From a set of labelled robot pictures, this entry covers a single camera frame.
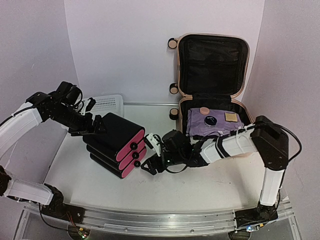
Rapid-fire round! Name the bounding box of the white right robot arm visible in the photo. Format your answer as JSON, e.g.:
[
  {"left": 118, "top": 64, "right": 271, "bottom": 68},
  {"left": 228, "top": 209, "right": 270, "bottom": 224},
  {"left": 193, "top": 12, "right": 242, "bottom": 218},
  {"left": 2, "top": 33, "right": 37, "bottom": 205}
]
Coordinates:
[{"left": 141, "top": 115, "right": 289, "bottom": 222}]

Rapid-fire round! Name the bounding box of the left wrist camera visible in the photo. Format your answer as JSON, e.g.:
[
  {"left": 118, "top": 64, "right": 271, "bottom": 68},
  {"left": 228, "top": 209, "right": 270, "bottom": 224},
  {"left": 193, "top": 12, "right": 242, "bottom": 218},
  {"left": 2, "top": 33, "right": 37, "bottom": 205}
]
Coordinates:
[{"left": 80, "top": 97, "right": 96, "bottom": 116}]

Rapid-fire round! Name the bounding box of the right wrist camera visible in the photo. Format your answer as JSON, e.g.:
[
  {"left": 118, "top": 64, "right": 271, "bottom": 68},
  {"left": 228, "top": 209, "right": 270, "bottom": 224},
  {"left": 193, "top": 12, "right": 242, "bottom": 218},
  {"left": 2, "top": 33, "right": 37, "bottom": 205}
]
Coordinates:
[{"left": 144, "top": 133, "right": 162, "bottom": 157}]

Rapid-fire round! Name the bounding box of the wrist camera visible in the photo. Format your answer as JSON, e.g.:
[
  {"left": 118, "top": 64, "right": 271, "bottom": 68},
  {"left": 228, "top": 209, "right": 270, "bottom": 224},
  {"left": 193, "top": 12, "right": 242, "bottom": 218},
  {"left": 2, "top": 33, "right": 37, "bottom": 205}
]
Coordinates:
[
  {"left": 144, "top": 133, "right": 162, "bottom": 157},
  {"left": 80, "top": 97, "right": 96, "bottom": 116}
]

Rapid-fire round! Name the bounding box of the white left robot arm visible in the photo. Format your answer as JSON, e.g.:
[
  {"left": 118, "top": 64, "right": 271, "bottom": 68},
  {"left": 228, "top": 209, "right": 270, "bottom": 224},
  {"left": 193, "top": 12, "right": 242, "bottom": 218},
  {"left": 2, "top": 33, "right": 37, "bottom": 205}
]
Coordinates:
[{"left": 0, "top": 81, "right": 107, "bottom": 219}]

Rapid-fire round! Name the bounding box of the round black compact case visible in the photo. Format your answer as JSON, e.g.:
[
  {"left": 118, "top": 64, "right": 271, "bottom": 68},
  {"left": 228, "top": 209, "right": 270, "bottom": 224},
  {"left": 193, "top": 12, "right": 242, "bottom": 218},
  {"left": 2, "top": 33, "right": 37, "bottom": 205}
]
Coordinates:
[{"left": 204, "top": 115, "right": 217, "bottom": 127}]

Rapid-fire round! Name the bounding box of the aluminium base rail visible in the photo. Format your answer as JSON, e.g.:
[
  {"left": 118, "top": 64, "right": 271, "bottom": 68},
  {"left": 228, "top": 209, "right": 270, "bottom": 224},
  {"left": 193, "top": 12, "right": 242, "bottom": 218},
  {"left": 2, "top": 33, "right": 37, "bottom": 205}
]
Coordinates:
[{"left": 29, "top": 197, "right": 300, "bottom": 238}]

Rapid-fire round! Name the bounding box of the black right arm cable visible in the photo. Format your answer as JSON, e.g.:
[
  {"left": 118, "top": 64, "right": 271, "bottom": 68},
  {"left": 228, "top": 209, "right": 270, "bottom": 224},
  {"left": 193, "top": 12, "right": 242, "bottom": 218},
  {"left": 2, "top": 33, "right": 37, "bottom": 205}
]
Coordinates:
[{"left": 252, "top": 121, "right": 303, "bottom": 163}]

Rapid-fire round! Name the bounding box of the black pink drawer organizer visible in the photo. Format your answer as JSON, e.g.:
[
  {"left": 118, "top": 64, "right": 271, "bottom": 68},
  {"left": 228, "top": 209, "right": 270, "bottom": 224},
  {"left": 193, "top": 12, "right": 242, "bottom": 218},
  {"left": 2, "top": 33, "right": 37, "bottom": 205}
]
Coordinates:
[{"left": 82, "top": 112, "right": 147, "bottom": 179}]

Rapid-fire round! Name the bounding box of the purple shirt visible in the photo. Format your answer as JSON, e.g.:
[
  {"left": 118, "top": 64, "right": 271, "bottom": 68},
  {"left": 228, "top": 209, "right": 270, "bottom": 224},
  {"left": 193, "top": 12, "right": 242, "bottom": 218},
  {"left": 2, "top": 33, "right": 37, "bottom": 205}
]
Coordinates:
[{"left": 186, "top": 107, "right": 245, "bottom": 137}]

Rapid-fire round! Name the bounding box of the white perforated plastic basket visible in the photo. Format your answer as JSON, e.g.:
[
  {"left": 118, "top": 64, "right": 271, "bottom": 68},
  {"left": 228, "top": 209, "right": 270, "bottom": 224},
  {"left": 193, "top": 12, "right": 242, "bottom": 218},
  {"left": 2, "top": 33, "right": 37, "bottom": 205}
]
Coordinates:
[{"left": 79, "top": 94, "right": 124, "bottom": 118}]

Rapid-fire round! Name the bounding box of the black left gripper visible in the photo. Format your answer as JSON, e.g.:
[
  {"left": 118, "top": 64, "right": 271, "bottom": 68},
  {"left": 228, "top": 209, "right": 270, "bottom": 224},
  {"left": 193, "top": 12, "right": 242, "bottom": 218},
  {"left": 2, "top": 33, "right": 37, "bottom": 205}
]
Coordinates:
[{"left": 49, "top": 103, "right": 108, "bottom": 137}]

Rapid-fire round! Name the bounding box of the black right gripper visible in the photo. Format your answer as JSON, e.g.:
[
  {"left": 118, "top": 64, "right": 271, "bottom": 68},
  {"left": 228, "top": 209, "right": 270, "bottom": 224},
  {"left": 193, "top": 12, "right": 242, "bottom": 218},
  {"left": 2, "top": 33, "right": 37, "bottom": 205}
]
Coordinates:
[{"left": 141, "top": 151, "right": 184, "bottom": 176}]

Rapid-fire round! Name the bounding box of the square tan coaster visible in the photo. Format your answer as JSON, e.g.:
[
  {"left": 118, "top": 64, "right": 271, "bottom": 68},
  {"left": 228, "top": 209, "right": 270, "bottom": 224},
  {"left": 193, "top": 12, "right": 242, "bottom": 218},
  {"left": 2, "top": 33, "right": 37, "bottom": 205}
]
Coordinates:
[{"left": 225, "top": 112, "right": 238, "bottom": 123}]

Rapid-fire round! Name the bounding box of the beige hard-shell suitcase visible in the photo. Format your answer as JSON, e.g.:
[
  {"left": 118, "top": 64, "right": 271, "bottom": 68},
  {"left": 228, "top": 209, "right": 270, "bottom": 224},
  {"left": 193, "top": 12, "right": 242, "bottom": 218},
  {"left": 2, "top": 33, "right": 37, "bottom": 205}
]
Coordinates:
[{"left": 167, "top": 33, "right": 254, "bottom": 145}]

